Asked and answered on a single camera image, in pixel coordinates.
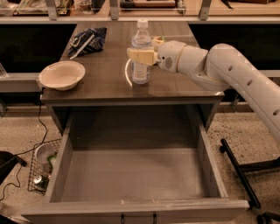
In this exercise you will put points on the metal railing frame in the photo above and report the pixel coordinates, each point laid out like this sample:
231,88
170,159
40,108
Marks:
191,11

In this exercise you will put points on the black chair base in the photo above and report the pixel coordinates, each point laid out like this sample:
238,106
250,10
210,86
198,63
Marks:
241,169

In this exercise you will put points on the grey drawer cabinet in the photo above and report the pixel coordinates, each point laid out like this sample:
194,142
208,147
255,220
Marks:
131,87

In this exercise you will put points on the open grey middle drawer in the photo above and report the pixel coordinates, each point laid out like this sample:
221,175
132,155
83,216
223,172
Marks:
112,169

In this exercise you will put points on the white bowl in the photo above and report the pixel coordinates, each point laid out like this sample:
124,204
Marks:
62,75

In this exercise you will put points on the black wire basket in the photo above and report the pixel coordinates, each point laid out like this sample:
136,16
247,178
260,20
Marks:
42,163

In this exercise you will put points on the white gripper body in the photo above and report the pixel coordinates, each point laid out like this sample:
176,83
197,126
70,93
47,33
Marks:
170,55

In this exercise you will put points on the blue chip bag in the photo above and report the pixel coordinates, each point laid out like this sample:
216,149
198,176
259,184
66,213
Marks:
91,40

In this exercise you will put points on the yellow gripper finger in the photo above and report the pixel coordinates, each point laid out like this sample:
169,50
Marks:
144,56
157,42

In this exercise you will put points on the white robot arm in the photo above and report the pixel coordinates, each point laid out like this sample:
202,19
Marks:
217,69

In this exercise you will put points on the black object at left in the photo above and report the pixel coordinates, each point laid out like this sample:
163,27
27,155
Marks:
7,162

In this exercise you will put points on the clear plastic water bottle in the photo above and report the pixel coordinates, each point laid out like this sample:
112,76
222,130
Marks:
141,44

